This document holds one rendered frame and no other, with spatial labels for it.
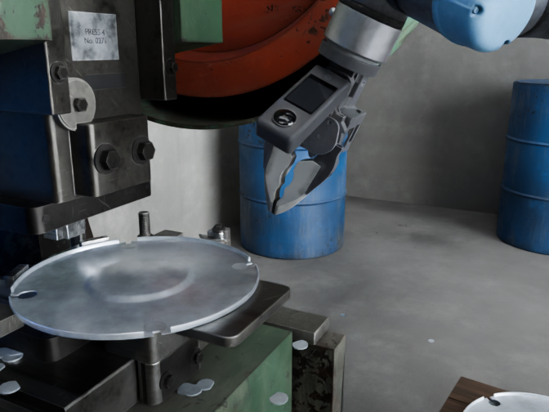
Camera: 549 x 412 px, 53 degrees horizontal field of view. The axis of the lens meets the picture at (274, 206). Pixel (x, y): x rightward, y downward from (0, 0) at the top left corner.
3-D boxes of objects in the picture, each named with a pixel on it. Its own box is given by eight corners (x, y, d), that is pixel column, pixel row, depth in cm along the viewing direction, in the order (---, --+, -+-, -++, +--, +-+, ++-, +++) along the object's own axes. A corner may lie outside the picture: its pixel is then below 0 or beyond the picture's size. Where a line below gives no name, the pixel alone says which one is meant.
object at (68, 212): (157, 211, 77) (154, 172, 75) (38, 258, 60) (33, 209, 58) (72, 197, 84) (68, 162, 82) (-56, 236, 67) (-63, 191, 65)
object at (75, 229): (91, 230, 73) (87, 203, 72) (62, 241, 69) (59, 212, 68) (73, 227, 74) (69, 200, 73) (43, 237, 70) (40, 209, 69)
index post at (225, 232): (233, 283, 85) (232, 223, 83) (222, 290, 83) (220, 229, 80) (217, 279, 87) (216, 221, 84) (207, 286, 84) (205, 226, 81)
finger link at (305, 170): (307, 216, 72) (338, 154, 68) (289, 228, 67) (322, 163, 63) (287, 203, 73) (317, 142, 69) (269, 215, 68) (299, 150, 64)
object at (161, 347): (292, 382, 70) (294, 282, 66) (235, 451, 58) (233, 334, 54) (136, 336, 80) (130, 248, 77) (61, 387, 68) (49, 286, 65)
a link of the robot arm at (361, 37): (392, 29, 55) (323, -6, 57) (371, 71, 57) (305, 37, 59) (408, 31, 62) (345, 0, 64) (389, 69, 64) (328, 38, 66)
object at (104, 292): (294, 314, 59) (294, 306, 59) (-5, 364, 50) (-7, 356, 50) (225, 232, 85) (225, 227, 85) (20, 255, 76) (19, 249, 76)
